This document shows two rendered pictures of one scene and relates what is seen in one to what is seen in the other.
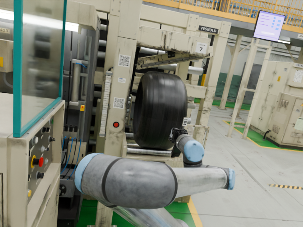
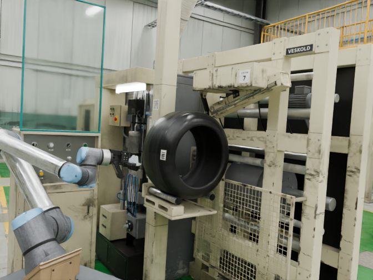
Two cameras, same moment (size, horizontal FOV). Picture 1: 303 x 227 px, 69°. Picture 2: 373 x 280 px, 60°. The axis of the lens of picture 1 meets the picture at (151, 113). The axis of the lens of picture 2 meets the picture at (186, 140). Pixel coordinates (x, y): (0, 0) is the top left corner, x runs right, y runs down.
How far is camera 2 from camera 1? 2.16 m
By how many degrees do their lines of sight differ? 66
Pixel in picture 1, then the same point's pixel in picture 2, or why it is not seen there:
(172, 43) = (217, 79)
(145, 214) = (10, 166)
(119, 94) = not seen: hidden behind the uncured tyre
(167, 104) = (153, 136)
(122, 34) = (155, 81)
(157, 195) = not seen: outside the picture
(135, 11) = (161, 60)
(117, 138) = not seen: hidden behind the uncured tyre
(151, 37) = (202, 79)
